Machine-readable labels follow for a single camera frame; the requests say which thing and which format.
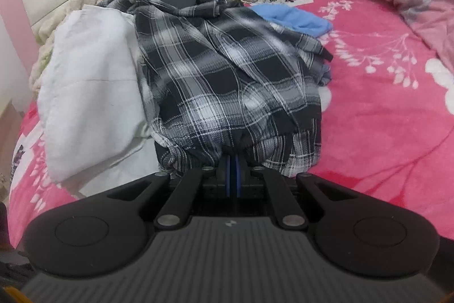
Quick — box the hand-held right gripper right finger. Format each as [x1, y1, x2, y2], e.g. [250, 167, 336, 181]
[232, 154, 360, 230]

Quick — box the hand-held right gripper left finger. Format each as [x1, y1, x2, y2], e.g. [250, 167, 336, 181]
[104, 154, 234, 230]

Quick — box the black white plaid shirt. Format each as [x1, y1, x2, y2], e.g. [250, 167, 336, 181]
[97, 0, 335, 180]

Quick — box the pink floral bed blanket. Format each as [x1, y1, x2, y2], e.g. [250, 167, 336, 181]
[7, 0, 454, 248]

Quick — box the white cloth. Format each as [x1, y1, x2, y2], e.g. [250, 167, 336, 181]
[35, 4, 157, 183]

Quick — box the blue cloth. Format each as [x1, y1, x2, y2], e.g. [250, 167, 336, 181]
[253, 2, 335, 38]

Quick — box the wooden nightstand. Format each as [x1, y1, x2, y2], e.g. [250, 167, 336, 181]
[0, 100, 26, 134]

